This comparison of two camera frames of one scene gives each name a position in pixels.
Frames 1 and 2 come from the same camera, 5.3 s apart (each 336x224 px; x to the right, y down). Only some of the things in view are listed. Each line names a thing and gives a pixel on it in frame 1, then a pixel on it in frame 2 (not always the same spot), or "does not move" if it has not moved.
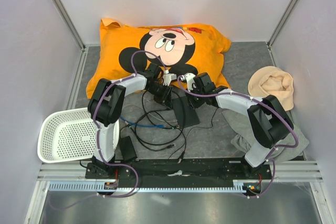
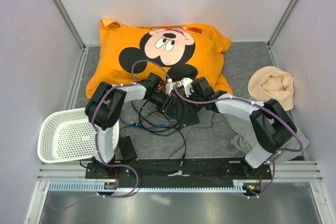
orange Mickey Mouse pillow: [125, 51] does not move
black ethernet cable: [152, 144] -> [157, 132]
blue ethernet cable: [137, 125] does not move
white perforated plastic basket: [69, 135] does not move
